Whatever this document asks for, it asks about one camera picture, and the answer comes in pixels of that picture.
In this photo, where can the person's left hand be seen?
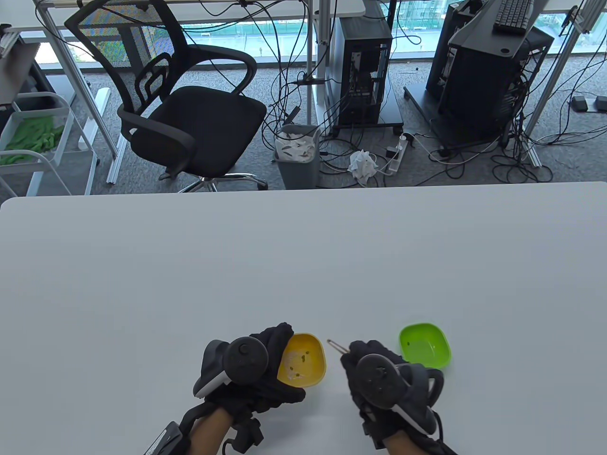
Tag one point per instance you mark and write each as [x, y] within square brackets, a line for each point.
[277, 341]

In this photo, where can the person's right hand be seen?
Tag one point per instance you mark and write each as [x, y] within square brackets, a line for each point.
[370, 348]

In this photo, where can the group of mung beans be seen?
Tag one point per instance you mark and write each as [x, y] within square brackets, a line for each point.
[299, 359]

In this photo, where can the metal tweezers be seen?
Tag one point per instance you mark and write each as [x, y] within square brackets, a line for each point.
[337, 347]

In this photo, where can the yellow plastic dish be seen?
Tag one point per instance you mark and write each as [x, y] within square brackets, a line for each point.
[313, 369]

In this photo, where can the green small dish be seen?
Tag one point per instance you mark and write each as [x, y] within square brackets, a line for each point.
[422, 348]

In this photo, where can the person's left forearm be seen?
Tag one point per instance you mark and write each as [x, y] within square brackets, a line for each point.
[206, 433]

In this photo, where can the person's right forearm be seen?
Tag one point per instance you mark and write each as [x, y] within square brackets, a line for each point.
[403, 448]

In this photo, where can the pile of white grains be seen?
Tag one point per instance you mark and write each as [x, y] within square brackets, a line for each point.
[291, 367]

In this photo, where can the black right hand controller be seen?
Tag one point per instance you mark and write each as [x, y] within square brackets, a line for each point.
[379, 381]

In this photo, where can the black hand controller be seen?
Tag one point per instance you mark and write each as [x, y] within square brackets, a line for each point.
[244, 360]
[379, 381]

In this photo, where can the black left hand controller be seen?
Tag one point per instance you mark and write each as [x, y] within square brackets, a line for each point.
[244, 360]

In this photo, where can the grey trash bin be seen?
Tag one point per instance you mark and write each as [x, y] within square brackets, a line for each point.
[298, 173]

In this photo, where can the crumpled white paper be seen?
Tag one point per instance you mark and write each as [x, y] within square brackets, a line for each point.
[361, 163]

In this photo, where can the white power strip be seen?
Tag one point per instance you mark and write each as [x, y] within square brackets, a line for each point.
[397, 161]

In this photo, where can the black mesh office chair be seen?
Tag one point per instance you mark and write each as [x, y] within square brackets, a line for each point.
[199, 123]

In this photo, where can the black wheeled tower platform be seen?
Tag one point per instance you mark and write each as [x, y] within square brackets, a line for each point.
[422, 104]
[391, 111]

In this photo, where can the black computer tower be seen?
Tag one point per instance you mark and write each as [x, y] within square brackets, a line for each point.
[479, 95]
[360, 71]
[443, 57]

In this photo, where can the white trolley cart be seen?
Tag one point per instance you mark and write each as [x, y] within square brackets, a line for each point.
[52, 161]

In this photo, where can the pile of green pods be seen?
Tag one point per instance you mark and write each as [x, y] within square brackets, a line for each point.
[33, 135]

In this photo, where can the grey foot pedal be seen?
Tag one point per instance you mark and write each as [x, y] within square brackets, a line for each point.
[579, 104]
[601, 104]

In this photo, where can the black tilted desk top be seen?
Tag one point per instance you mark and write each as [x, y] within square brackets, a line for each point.
[483, 38]

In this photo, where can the black keyboard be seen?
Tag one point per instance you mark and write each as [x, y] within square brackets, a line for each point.
[513, 16]

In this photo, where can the grey side board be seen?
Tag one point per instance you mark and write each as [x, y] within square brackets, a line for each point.
[14, 71]

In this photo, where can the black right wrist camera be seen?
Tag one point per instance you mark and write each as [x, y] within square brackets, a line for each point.
[443, 449]

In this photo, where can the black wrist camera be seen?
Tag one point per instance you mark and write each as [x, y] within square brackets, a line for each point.
[443, 449]
[163, 441]

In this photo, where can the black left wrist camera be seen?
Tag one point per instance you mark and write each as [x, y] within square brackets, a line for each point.
[163, 441]

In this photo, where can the aluminium frame post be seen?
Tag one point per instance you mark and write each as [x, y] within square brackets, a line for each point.
[559, 71]

